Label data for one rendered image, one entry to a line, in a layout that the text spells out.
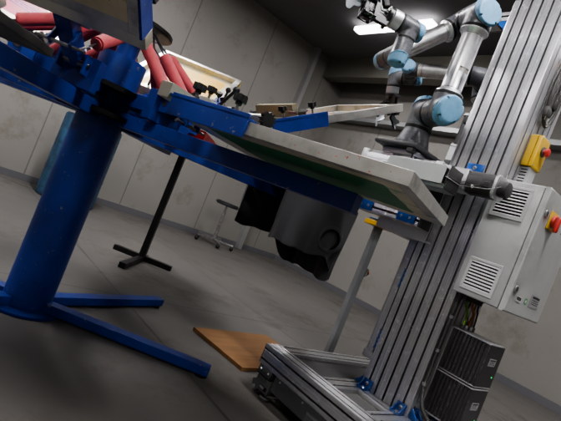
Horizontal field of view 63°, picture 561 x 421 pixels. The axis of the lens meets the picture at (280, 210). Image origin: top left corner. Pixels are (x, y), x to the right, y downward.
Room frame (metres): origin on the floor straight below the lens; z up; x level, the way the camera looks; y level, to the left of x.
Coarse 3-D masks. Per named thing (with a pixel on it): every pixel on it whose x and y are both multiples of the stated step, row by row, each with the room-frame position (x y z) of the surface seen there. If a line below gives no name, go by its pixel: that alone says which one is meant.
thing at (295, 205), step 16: (288, 192) 2.27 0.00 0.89; (288, 208) 2.29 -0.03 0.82; (304, 208) 2.33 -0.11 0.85; (320, 208) 2.38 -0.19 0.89; (288, 224) 2.31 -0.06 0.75; (304, 224) 2.36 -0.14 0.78; (320, 224) 2.41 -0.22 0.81; (336, 224) 2.45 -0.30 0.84; (288, 240) 2.34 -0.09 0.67; (304, 240) 2.39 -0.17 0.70; (320, 240) 2.42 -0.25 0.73; (336, 240) 2.51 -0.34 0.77
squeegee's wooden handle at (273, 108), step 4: (256, 104) 2.55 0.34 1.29; (260, 104) 2.50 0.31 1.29; (264, 104) 2.46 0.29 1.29; (268, 104) 2.42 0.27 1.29; (272, 104) 2.38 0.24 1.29; (276, 104) 2.34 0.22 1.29; (280, 104) 2.30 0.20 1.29; (284, 104) 2.27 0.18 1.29; (288, 104) 2.24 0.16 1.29; (292, 104) 2.21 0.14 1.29; (296, 104) 2.22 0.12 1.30; (256, 108) 2.55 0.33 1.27; (260, 108) 2.50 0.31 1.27; (264, 108) 2.47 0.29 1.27; (268, 108) 2.43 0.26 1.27; (272, 108) 2.39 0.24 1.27; (276, 108) 2.35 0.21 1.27; (288, 108) 2.24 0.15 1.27; (292, 108) 2.21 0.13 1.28; (296, 108) 2.22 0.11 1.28; (260, 112) 2.52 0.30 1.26; (272, 112) 2.40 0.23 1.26; (276, 112) 2.36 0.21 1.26; (276, 116) 2.37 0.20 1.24; (280, 116) 2.33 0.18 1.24; (288, 116) 2.26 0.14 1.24
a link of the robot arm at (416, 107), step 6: (420, 96) 1.99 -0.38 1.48; (426, 96) 1.98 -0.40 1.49; (414, 102) 2.01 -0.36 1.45; (420, 102) 1.98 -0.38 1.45; (414, 108) 2.00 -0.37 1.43; (420, 108) 1.95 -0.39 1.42; (414, 114) 1.98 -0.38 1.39; (420, 114) 1.94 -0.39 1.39; (408, 120) 2.00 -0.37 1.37; (414, 120) 1.98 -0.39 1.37; (420, 120) 1.96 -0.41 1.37; (426, 126) 1.97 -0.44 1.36
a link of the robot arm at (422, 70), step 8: (408, 64) 2.49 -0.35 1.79; (416, 64) 2.50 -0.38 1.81; (424, 64) 2.48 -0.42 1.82; (432, 64) 2.47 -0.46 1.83; (408, 72) 2.50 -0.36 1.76; (416, 72) 2.50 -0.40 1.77; (424, 72) 2.48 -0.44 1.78; (432, 72) 2.46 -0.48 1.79; (440, 72) 2.44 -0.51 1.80; (472, 72) 2.36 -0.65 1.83; (480, 72) 2.36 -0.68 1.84; (472, 80) 2.38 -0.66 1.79; (480, 80) 2.36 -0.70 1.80
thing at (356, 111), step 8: (344, 104) 2.84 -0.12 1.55; (352, 104) 2.76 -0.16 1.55; (360, 104) 2.70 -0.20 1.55; (368, 104) 2.62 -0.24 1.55; (376, 104) 2.56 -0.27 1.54; (384, 104) 2.50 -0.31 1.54; (392, 104) 2.44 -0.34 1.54; (400, 104) 2.41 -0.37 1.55; (344, 112) 2.29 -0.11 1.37; (352, 112) 2.28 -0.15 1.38; (360, 112) 2.30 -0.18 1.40; (368, 112) 2.32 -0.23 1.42; (376, 112) 2.35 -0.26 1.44; (384, 112) 2.37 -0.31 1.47; (392, 112) 2.40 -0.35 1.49; (336, 120) 2.24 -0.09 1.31; (344, 120) 2.26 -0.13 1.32; (272, 128) 2.08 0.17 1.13
